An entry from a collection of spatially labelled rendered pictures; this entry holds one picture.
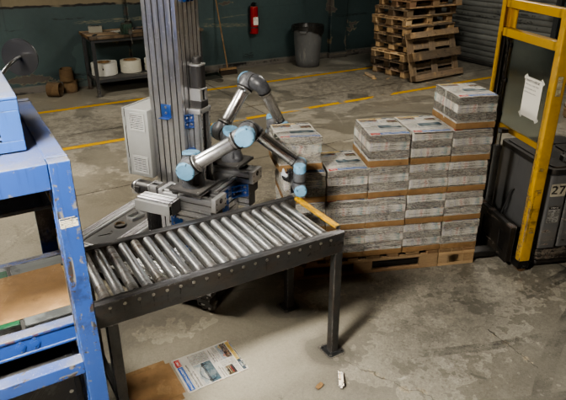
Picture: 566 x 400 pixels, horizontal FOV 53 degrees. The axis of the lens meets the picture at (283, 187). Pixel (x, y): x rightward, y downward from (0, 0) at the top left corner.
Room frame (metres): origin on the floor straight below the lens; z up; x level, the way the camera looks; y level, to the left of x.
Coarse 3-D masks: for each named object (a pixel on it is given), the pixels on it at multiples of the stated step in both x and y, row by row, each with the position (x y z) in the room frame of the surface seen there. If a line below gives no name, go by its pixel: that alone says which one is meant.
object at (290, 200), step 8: (272, 200) 3.06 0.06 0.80; (280, 200) 3.06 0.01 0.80; (288, 200) 3.07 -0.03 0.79; (240, 208) 2.96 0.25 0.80; (248, 208) 2.96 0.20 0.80; (256, 208) 2.96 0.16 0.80; (208, 216) 2.85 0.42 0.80; (216, 216) 2.85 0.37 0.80; (240, 216) 2.91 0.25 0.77; (176, 224) 2.76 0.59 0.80; (184, 224) 2.76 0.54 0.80; (192, 224) 2.76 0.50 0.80; (208, 224) 2.80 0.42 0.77; (144, 232) 2.66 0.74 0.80; (152, 232) 2.66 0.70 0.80; (160, 232) 2.66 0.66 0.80; (176, 232) 2.71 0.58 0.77; (216, 232) 2.83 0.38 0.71; (112, 240) 2.58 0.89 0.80; (120, 240) 2.58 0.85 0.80; (128, 240) 2.58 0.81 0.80; (152, 240) 2.64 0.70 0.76; (88, 248) 2.49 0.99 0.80; (96, 248) 2.49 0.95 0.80; (104, 248) 2.51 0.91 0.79; (144, 248) 2.62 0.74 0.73; (160, 248) 2.66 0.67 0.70; (104, 256) 2.51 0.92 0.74; (120, 256) 2.55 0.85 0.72; (136, 256) 2.59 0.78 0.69; (96, 264) 2.49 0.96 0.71; (112, 264) 2.53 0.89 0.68
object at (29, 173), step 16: (32, 112) 2.38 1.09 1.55; (32, 128) 2.15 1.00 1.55; (32, 144) 1.98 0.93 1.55; (48, 144) 1.97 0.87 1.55; (0, 160) 1.81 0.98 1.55; (16, 160) 1.81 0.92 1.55; (32, 160) 1.80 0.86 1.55; (0, 176) 1.70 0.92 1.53; (16, 176) 1.72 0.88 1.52; (32, 176) 1.75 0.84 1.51; (48, 176) 1.77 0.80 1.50; (0, 192) 1.69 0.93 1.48; (16, 192) 1.72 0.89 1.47; (32, 192) 1.74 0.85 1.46
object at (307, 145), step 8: (280, 136) 3.43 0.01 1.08; (288, 136) 3.42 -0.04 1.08; (296, 136) 3.42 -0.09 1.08; (304, 136) 3.43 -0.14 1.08; (312, 136) 3.44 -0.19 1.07; (320, 136) 3.45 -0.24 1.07; (288, 144) 3.40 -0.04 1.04; (296, 144) 3.42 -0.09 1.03; (304, 144) 3.42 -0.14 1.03; (312, 144) 3.44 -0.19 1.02; (320, 144) 3.45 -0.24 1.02; (296, 152) 3.41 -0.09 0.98; (304, 152) 3.42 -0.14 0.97; (312, 152) 3.44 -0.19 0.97; (320, 152) 3.44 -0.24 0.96; (280, 160) 3.39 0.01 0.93; (312, 160) 3.43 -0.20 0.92; (320, 160) 3.44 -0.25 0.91
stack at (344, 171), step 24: (336, 168) 3.50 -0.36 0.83; (360, 168) 3.49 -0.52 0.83; (384, 168) 3.53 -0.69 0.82; (408, 168) 3.56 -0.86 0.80; (432, 168) 3.59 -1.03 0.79; (288, 192) 3.41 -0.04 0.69; (312, 192) 3.44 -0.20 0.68; (336, 192) 3.47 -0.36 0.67; (360, 192) 3.50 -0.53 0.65; (312, 216) 3.43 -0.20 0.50; (336, 216) 3.47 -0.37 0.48; (360, 216) 3.50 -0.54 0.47; (384, 216) 3.53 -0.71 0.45; (408, 216) 3.56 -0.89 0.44; (432, 216) 3.59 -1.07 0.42; (360, 240) 3.51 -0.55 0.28; (384, 240) 3.53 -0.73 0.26; (408, 240) 3.57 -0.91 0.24; (432, 240) 3.60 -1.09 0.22; (312, 264) 3.44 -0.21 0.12; (360, 264) 3.50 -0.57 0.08; (408, 264) 3.59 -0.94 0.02; (432, 264) 3.60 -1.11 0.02
